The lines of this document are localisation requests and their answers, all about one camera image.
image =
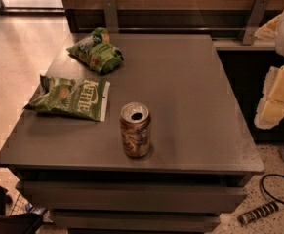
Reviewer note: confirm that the right grey metal bracket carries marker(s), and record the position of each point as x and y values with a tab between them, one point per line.
253	21

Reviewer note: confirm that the green rice chip bag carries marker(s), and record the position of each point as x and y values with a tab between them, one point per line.
96	51

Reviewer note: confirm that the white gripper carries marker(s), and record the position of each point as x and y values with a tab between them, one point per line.
271	107

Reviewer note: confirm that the open aluminium drink can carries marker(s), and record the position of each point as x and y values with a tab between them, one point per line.
135	127

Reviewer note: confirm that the black bin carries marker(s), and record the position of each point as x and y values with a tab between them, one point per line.
27	223

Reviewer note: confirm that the grey drawer cabinet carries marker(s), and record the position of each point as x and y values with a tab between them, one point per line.
172	154

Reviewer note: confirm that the grey metal bracket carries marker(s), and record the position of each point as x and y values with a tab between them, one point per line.
111	15
253	21

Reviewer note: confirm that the left grey metal bracket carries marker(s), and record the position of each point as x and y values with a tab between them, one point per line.
111	15

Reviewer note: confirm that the striped cylindrical object on floor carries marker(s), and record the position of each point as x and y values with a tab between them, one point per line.
258	213

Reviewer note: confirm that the green Kettle chip bag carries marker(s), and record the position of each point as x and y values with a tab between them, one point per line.
80	98

